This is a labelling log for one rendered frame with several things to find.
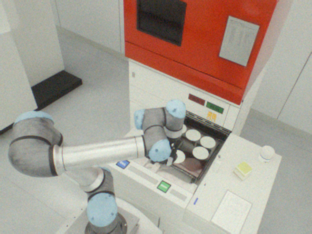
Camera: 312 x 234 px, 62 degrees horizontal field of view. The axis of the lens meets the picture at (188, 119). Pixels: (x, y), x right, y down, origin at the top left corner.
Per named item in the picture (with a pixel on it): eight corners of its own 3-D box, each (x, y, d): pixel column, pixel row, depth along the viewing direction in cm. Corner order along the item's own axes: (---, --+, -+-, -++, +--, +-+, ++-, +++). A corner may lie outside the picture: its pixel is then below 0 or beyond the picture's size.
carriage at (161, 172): (142, 161, 156) (142, 159, 154) (196, 191, 147) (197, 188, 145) (135, 171, 150) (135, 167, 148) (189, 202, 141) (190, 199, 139)
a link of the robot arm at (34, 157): (-5, 172, 68) (174, 142, 83) (2, 141, 75) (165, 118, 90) (10, 195, 76) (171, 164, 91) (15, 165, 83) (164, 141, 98)
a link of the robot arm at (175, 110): (162, 98, 98) (183, 96, 101) (160, 119, 105) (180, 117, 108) (167, 112, 93) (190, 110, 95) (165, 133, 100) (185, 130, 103)
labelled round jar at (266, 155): (259, 153, 158) (264, 143, 152) (269, 159, 157) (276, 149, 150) (256, 161, 154) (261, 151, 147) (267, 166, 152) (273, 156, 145)
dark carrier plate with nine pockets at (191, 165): (175, 119, 180) (175, 118, 180) (220, 140, 171) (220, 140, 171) (147, 151, 157) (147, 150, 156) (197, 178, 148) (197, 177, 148)
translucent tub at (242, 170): (240, 166, 149) (244, 159, 144) (250, 176, 145) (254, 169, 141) (232, 172, 145) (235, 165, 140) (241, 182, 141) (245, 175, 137)
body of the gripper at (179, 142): (183, 147, 118) (186, 129, 110) (173, 160, 112) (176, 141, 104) (169, 140, 120) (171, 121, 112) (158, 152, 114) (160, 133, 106)
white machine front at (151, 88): (131, 98, 201) (130, 52, 174) (227, 144, 180) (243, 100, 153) (128, 100, 199) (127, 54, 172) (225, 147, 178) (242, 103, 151)
